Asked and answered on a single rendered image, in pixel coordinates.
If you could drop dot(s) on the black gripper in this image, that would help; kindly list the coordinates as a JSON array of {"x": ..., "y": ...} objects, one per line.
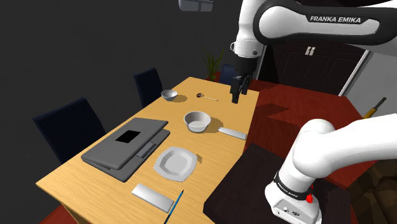
[{"x": 245, "y": 65}]

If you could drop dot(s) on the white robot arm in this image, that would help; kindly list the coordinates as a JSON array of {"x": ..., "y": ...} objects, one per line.
[{"x": 338, "y": 145}]

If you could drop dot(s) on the dark blue chair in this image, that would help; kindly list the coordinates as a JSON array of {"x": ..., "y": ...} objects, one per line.
[
  {"x": 149, "y": 85},
  {"x": 227, "y": 74},
  {"x": 71, "y": 127}
]

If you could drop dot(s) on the light wooden table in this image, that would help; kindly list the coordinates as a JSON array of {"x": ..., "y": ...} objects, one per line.
[{"x": 223, "y": 108}]

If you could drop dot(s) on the green potted plant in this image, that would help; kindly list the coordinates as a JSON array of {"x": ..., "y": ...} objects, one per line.
[{"x": 212, "y": 65}]

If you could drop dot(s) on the small grey bowl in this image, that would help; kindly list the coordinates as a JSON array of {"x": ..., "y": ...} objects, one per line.
[{"x": 169, "y": 94}]

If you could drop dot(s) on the dark panelled double door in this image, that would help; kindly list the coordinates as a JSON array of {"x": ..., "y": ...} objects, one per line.
[{"x": 310, "y": 68}]

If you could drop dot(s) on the grey ceiling lamp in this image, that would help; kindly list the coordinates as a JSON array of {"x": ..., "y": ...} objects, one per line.
[{"x": 195, "y": 5}]

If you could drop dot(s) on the dark robot stand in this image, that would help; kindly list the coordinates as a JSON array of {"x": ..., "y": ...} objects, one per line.
[{"x": 242, "y": 186}]

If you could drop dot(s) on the grey square plate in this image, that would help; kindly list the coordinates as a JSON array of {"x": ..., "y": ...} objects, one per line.
[{"x": 175, "y": 163}]

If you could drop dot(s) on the grey laptop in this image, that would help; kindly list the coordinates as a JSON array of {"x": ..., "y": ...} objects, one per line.
[{"x": 124, "y": 149}]

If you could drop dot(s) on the blue pen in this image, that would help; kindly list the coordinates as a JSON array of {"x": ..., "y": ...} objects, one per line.
[{"x": 174, "y": 206}]

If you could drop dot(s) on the flat grey remote control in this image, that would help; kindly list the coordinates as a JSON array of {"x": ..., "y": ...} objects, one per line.
[{"x": 152, "y": 197}]

